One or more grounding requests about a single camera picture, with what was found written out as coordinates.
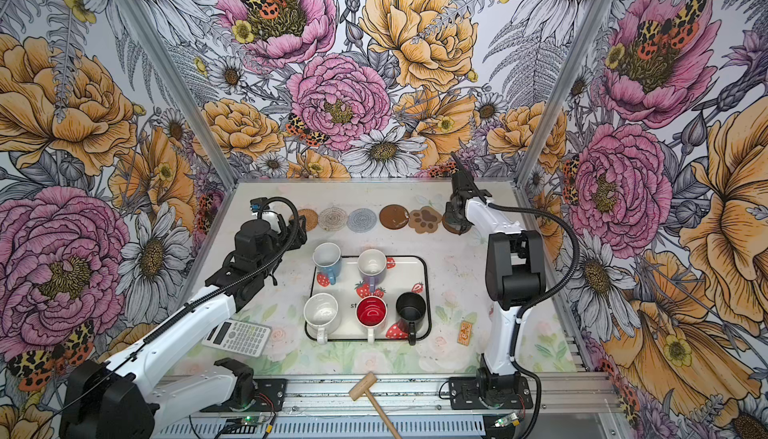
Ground brown paw shaped coaster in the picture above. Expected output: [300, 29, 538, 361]
[408, 206, 442, 234]

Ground woven straw round coaster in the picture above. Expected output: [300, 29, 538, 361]
[299, 208, 319, 232]

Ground blue floral mug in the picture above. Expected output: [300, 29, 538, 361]
[312, 242, 342, 285]

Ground glossy brown round coaster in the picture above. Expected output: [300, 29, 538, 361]
[379, 204, 410, 230]

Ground beige woven round coaster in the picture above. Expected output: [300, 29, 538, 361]
[318, 206, 348, 232]

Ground blue grey woven coaster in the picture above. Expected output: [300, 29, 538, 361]
[347, 208, 378, 233]

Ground purple white mug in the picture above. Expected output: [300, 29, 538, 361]
[357, 249, 388, 292]

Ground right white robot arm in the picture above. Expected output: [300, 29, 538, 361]
[443, 153, 546, 409]

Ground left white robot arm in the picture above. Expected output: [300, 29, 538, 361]
[59, 196, 307, 438]

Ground white calculator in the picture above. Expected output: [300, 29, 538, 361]
[201, 320, 272, 357]

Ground strawberry print serving tray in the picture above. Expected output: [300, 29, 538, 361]
[304, 255, 432, 345]

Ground red interior white mug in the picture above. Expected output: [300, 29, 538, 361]
[356, 295, 388, 344]

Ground black mug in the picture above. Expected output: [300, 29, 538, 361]
[396, 292, 427, 346]

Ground small orange biscuit block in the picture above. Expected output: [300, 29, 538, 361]
[457, 320, 473, 347]

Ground wooden mallet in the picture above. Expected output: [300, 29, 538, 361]
[349, 372, 402, 439]

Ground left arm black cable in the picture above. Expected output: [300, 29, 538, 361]
[59, 196, 301, 416]

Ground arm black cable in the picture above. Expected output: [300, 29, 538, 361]
[487, 202, 581, 439]
[59, 196, 301, 416]

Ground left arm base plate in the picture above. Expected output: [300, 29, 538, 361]
[202, 378, 287, 413]

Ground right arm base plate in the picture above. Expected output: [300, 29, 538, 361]
[448, 374, 534, 411]

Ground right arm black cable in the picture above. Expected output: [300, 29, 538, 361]
[487, 202, 581, 439]

